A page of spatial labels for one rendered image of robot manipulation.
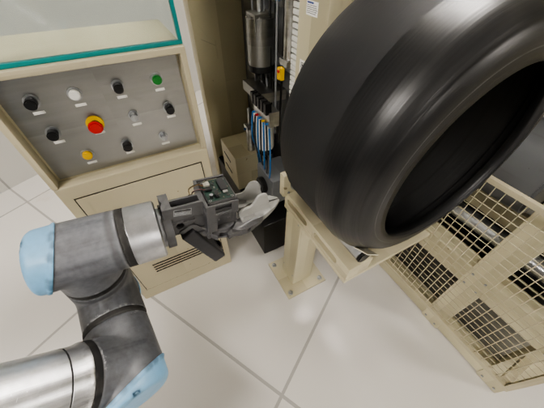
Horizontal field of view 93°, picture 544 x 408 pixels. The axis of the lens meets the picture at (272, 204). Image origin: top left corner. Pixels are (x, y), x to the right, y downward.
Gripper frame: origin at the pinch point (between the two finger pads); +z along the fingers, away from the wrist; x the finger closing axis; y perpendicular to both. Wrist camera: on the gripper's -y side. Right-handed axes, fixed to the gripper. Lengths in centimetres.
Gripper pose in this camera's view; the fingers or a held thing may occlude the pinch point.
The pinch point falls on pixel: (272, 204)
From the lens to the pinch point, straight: 50.4
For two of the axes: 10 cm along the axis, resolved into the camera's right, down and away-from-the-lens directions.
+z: 8.8, -2.6, 4.1
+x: -4.7, -6.4, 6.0
